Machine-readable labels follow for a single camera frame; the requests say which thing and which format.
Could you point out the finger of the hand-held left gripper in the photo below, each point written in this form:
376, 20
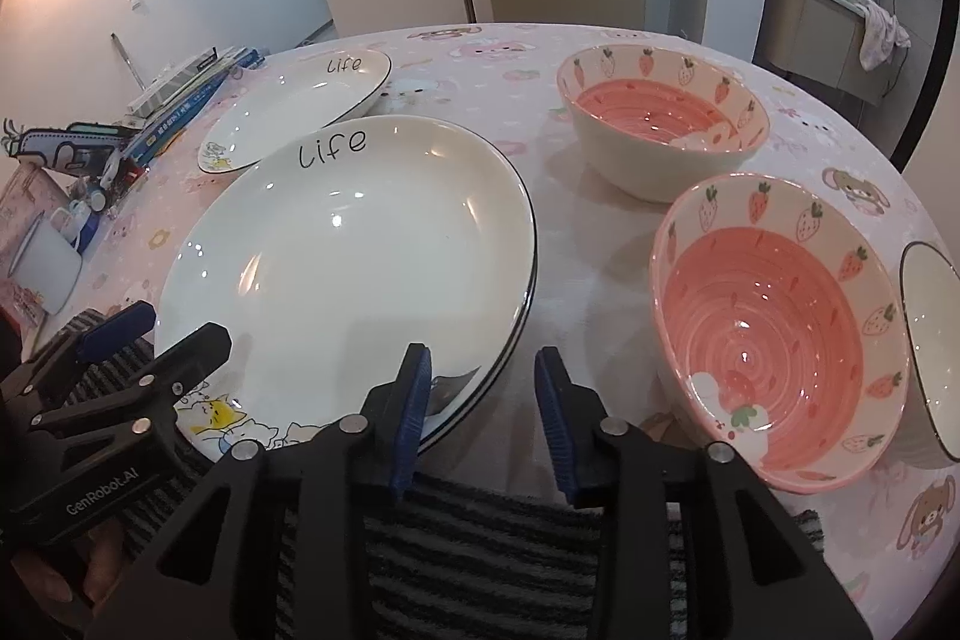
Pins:
112, 329
191, 355

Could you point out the white book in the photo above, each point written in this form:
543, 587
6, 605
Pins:
180, 81

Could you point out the dark door frame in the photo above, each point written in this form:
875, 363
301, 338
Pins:
930, 48

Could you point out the person's left hand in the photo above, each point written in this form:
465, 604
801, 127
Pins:
101, 561

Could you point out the pink printed box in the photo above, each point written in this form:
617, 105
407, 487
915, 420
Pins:
19, 212

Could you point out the thin grey stick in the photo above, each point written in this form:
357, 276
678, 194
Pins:
126, 61

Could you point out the bathroom vanity cabinet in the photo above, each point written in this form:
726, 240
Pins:
810, 33

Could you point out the pink printed tablecloth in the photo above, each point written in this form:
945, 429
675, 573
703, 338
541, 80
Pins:
585, 235

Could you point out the white ribbed bowl black rim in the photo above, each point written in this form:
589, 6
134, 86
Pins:
934, 340

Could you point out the blue white pencil case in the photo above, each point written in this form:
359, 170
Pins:
52, 149

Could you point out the small white plate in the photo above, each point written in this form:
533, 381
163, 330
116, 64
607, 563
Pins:
300, 100

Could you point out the black white striped cloth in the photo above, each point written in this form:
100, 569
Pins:
480, 557

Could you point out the large white plate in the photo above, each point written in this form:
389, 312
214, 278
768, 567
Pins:
337, 280
469, 396

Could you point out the small blue white object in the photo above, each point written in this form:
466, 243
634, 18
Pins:
86, 220

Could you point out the pink strawberry print bowl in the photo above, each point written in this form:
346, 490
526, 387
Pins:
765, 340
652, 160

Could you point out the white pink towel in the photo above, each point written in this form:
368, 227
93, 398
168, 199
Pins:
881, 36

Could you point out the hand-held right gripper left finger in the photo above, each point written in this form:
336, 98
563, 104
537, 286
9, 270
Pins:
411, 415

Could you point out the white enamel mug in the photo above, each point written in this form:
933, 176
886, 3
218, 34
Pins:
41, 269

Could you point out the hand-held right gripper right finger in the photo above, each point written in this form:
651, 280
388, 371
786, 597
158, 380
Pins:
553, 422

